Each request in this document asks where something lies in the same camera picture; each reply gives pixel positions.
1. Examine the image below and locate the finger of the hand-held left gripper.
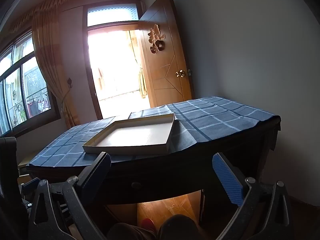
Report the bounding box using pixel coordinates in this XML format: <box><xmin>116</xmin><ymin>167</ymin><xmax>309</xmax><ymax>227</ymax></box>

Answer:
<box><xmin>19</xmin><ymin>177</ymin><xmax>39</xmax><ymax>207</ymax></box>

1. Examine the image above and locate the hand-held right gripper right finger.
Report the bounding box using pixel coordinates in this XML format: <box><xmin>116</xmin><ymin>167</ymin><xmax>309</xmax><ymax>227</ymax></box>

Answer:
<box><xmin>212</xmin><ymin>152</ymin><xmax>293</xmax><ymax>240</ymax></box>

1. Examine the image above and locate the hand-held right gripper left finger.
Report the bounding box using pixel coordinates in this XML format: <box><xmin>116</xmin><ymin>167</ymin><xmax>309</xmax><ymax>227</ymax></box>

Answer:
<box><xmin>28</xmin><ymin>151</ymin><xmax>112</xmax><ymax>240</ymax></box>

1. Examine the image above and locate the shallow cardboard tray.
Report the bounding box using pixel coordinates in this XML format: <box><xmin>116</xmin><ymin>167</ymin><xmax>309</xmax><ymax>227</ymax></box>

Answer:
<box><xmin>82</xmin><ymin>113</ymin><xmax>175</xmax><ymax>155</ymax></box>

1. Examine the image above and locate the dark wooden desk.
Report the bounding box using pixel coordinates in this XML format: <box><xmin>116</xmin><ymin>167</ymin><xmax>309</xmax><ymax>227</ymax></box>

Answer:
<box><xmin>26</xmin><ymin>116</ymin><xmax>282</xmax><ymax>240</ymax></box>

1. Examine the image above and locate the blue checkered tablecloth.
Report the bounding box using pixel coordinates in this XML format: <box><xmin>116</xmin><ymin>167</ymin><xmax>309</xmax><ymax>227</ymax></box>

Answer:
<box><xmin>26</xmin><ymin>96</ymin><xmax>282</xmax><ymax>168</ymax></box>

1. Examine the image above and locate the person's right leg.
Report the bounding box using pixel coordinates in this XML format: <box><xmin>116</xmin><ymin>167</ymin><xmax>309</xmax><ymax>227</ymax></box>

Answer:
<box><xmin>159</xmin><ymin>214</ymin><xmax>200</xmax><ymax>240</ymax></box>

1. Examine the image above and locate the person's leg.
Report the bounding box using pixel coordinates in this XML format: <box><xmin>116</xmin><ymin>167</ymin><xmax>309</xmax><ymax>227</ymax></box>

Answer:
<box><xmin>107</xmin><ymin>222</ymin><xmax>157</xmax><ymax>240</ymax></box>
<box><xmin>159</xmin><ymin>214</ymin><xmax>200</xmax><ymax>240</ymax></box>

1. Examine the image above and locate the person's left leg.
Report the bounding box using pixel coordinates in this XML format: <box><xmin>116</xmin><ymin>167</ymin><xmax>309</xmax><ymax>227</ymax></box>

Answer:
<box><xmin>107</xmin><ymin>222</ymin><xmax>157</xmax><ymax>240</ymax></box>

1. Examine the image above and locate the red slipper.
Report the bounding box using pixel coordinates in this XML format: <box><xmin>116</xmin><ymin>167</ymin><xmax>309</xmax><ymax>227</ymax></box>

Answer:
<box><xmin>141</xmin><ymin>218</ymin><xmax>155</xmax><ymax>233</ymax></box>

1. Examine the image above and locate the dark framed window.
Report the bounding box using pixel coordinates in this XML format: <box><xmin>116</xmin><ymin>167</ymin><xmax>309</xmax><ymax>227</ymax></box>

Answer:
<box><xmin>0</xmin><ymin>30</ymin><xmax>62</xmax><ymax>137</ymax></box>

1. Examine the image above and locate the yellow balcony curtain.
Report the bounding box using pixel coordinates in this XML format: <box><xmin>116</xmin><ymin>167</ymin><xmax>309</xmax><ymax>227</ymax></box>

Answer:
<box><xmin>138</xmin><ymin>30</ymin><xmax>148</xmax><ymax>98</ymax></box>

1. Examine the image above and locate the orange wooden door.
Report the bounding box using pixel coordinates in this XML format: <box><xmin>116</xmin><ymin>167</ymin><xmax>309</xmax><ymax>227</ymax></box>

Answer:
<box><xmin>138</xmin><ymin>0</ymin><xmax>195</xmax><ymax>108</ymax></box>

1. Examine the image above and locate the golden patterned curtain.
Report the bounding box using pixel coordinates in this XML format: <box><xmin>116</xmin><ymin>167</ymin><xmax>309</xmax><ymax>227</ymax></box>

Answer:
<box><xmin>32</xmin><ymin>5</ymin><xmax>80</xmax><ymax>128</ymax></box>

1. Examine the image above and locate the golden door ornament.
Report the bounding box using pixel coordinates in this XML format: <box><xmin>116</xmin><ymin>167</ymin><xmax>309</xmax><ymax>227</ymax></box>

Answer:
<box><xmin>147</xmin><ymin>24</ymin><xmax>166</xmax><ymax>54</ymax></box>

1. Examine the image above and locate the frosted transom window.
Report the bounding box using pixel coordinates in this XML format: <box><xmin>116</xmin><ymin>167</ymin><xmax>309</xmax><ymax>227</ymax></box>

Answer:
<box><xmin>87</xmin><ymin>2</ymin><xmax>140</xmax><ymax>27</ymax></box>

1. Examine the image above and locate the dark wooden door frame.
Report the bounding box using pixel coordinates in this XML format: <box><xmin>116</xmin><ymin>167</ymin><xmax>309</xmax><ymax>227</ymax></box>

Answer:
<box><xmin>84</xmin><ymin>0</ymin><xmax>150</xmax><ymax>120</ymax></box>

